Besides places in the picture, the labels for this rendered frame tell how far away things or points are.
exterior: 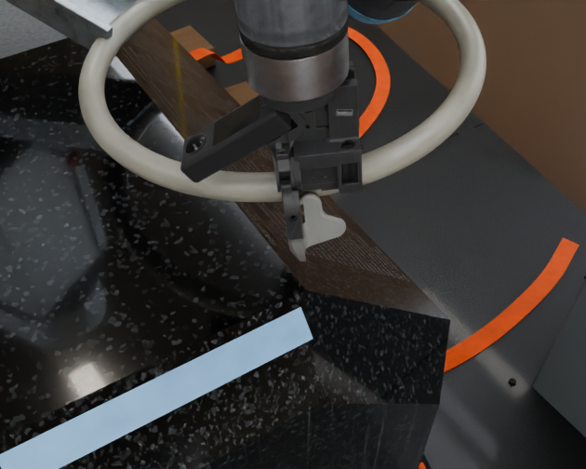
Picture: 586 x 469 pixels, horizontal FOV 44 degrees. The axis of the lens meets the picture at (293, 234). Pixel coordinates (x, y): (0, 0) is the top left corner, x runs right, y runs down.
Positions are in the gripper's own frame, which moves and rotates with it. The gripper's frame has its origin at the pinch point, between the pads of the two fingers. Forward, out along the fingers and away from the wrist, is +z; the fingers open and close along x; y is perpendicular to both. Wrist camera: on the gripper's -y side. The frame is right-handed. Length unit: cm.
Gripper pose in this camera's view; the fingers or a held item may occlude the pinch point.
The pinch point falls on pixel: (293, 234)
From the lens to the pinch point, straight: 78.2
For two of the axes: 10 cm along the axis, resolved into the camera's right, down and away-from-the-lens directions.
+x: -0.7, -7.2, 6.9
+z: 0.8, 6.8, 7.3
